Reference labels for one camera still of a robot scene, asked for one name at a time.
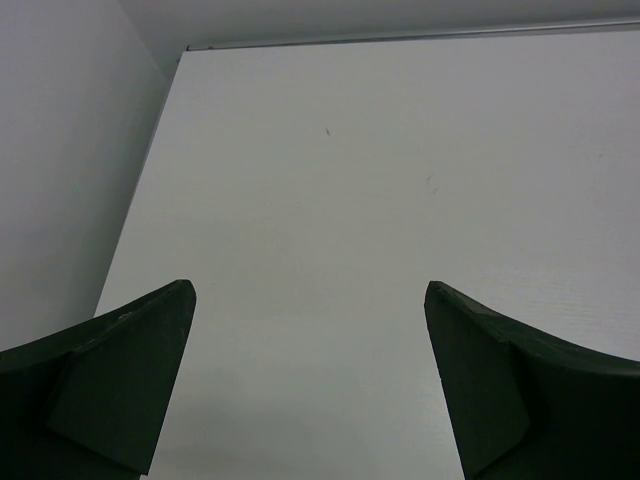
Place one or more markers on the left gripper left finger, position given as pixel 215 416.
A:
pixel 89 402

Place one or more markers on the aluminium rail at table back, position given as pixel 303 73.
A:
pixel 626 24

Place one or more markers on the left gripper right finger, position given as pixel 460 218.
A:
pixel 524 404

